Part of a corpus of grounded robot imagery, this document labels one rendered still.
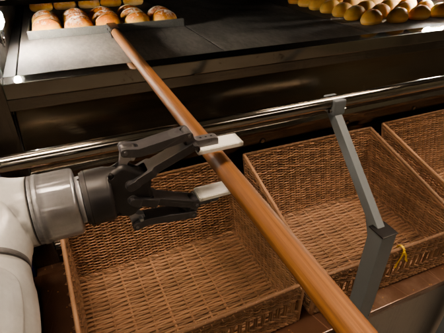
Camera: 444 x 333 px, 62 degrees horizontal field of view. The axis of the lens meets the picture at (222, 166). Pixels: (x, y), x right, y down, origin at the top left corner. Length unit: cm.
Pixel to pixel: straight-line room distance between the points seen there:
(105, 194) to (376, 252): 60
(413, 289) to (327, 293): 94
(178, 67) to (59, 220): 69
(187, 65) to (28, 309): 81
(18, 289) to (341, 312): 31
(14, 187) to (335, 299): 38
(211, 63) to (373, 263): 68
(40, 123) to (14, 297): 73
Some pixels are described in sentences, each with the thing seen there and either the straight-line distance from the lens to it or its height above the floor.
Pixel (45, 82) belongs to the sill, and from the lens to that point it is 104.
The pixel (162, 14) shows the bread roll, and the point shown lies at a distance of 153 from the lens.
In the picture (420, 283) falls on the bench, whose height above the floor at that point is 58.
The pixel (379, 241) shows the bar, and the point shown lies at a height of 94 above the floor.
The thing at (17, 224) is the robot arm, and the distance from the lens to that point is 49.
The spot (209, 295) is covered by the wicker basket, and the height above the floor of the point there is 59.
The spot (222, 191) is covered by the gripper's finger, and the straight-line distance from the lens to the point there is 57.
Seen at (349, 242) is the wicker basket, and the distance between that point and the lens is 137.
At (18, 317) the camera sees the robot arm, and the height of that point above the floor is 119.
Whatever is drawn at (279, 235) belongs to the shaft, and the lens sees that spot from 43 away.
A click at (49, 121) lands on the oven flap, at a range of 110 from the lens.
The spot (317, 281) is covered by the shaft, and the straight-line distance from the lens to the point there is 39.
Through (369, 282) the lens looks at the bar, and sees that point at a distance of 95.
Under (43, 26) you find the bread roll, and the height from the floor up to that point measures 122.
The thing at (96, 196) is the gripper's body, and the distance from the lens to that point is 49.
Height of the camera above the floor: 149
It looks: 33 degrees down
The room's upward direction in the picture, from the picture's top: straight up
